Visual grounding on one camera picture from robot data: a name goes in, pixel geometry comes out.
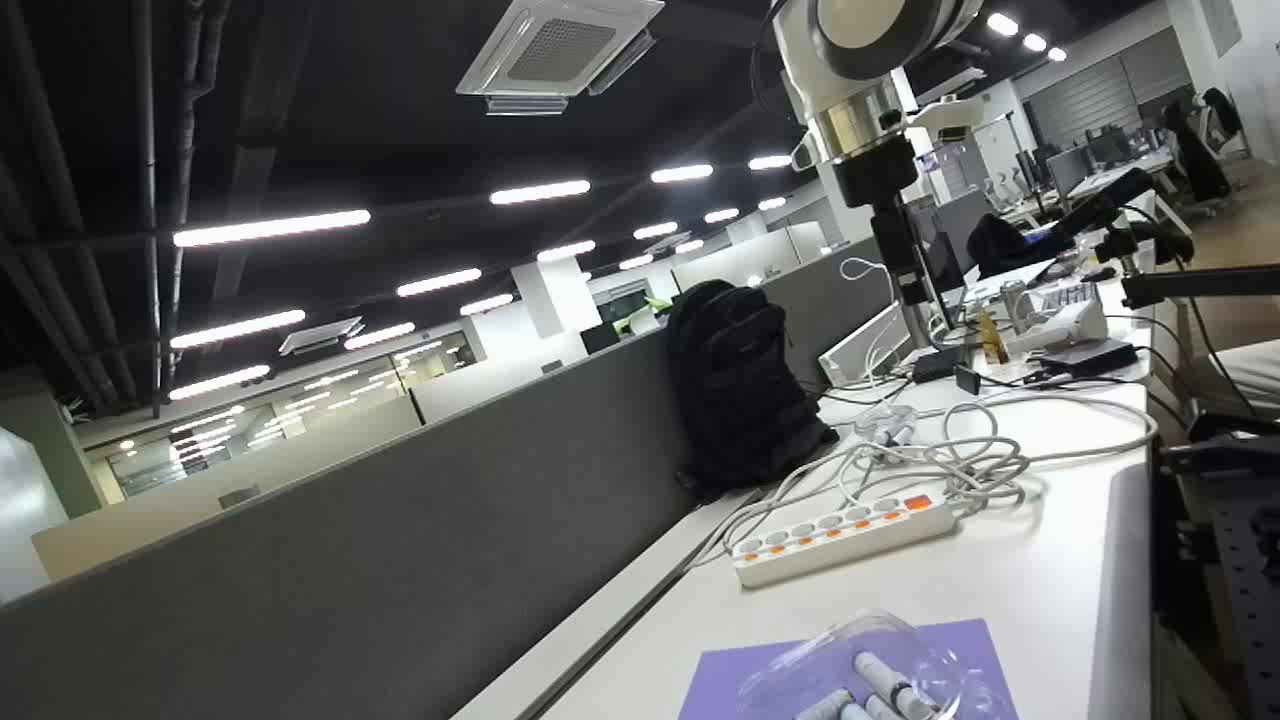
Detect gripper body with white flange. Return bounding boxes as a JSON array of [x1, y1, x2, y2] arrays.
[[834, 132, 924, 216]]

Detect white power strip orange switches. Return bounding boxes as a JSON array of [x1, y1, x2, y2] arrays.
[[733, 481, 963, 592]]

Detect grey desk partition panel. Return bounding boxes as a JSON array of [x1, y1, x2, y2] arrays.
[[754, 238, 899, 399], [0, 325, 763, 720]]

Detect black computer monitor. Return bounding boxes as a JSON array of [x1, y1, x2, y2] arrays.
[[913, 224, 974, 383]]

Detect white desktop device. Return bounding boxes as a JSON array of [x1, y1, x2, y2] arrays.
[[997, 277, 1138, 377]]

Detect white charger plug bundle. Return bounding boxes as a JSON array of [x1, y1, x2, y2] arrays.
[[852, 405, 924, 451]]

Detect ceiling tube light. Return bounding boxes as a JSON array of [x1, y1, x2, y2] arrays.
[[487, 175, 595, 211], [168, 309, 310, 355], [338, 320, 418, 355], [172, 205, 376, 254], [162, 360, 275, 405], [648, 161, 716, 187], [533, 238, 598, 268], [392, 263, 487, 302]]

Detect black backpack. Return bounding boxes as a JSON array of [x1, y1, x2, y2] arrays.
[[664, 277, 845, 493]]

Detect black clamp head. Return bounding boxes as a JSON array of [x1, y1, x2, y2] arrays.
[[1052, 165, 1199, 273]]

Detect ceiling air conditioner unit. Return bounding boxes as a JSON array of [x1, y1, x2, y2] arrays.
[[451, 0, 667, 122]]

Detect clear plastic container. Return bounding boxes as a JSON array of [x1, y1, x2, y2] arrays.
[[754, 611, 974, 720]]

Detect white marker pen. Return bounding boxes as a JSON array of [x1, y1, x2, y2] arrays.
[[852, 650, 927, 720], [797, 684, 860, 720]]

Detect purple mat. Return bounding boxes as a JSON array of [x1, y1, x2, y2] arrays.
[[677, 616, 1022, 720]]

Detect black perforated board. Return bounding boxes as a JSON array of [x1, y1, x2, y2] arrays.
[[1199, 488, 1280, 720]]

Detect thick white power cord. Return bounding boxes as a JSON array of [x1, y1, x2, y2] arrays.
[[852, 396, 1052, 523]]

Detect long white cable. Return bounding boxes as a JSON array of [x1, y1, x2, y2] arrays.
[[931, 392, 1162, 471]]

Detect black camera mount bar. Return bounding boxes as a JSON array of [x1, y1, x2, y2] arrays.
[[1116, 261, 1280, 312]]

